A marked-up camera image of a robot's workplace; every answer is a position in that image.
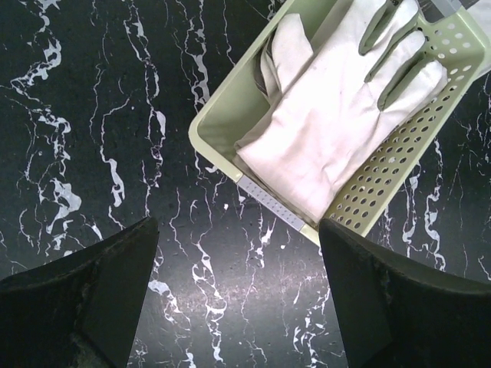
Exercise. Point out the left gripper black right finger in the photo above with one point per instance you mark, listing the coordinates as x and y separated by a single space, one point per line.
393 311

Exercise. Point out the striped glove back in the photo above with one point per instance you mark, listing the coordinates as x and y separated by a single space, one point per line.
435 10

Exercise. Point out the white glove grey patch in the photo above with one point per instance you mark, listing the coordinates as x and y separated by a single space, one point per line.
265 76

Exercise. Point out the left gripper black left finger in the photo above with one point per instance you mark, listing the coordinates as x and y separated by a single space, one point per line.
81 310

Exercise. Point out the pale green storage basket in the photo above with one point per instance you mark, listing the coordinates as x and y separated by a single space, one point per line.
459 42

